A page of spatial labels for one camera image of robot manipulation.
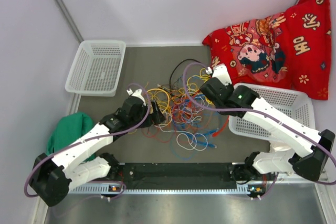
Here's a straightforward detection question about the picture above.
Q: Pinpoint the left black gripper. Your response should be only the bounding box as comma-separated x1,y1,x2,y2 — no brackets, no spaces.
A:
129,100,166,129

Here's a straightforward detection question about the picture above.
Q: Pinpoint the orange cable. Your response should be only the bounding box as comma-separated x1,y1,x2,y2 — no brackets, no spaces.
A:
146,87,211,133

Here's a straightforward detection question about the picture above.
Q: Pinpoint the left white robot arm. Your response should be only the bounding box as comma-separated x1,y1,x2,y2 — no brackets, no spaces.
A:
28,96,165,207

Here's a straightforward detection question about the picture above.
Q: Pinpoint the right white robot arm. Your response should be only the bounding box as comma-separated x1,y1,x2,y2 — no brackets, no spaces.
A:
200,78,335,182

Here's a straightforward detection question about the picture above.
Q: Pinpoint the left white plastic basket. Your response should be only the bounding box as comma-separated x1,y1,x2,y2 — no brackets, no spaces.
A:
65,40,126,97

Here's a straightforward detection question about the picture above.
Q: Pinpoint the white plastic basket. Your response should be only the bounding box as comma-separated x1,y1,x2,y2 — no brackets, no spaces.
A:
228,83,316,142
65,40,126,97

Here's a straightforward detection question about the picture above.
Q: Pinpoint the green cloth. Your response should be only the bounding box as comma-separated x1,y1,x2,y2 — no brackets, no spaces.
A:
46,112,94,155

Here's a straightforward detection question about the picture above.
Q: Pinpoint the white cloth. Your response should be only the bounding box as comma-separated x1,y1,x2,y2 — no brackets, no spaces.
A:
270,142,295,175

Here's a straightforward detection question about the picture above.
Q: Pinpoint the right white plastic basket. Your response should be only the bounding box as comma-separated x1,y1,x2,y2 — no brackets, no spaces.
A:
228,83,316,142

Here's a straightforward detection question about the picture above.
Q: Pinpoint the red printed pillow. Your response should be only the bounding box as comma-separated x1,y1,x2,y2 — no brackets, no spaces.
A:
203,0,331,100

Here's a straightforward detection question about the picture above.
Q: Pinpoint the white cable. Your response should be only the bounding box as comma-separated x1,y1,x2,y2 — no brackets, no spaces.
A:
154,98,209,152

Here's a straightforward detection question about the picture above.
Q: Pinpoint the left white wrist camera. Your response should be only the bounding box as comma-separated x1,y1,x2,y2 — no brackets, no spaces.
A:
127,88,145,104

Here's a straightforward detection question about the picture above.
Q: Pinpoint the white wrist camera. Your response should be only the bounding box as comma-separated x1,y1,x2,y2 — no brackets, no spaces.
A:
127,88,145,104
205,64,232,86

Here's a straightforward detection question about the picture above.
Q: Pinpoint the blue cable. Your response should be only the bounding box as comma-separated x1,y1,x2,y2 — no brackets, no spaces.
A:
170,76,224,161

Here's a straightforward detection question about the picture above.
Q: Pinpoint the black cable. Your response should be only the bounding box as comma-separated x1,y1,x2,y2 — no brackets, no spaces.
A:
169,59,208,88

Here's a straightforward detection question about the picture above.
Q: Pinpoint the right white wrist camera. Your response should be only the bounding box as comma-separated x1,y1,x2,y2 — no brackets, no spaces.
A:
205,64,232,86

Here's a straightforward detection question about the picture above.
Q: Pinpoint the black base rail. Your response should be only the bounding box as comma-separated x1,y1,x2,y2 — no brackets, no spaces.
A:
70,162,266,196

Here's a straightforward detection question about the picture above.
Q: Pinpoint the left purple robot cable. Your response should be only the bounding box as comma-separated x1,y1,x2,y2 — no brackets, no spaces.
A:
24,82,152,198

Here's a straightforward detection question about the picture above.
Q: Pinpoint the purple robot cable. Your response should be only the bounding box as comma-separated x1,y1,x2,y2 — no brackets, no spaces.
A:
183,62,336,185
24,82,152,198

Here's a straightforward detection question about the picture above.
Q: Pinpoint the grey corner post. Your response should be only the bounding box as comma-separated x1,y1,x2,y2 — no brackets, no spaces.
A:
54,0,84,44

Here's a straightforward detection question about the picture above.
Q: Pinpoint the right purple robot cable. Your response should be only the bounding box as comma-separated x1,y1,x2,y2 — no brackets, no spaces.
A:
183,62,336,185

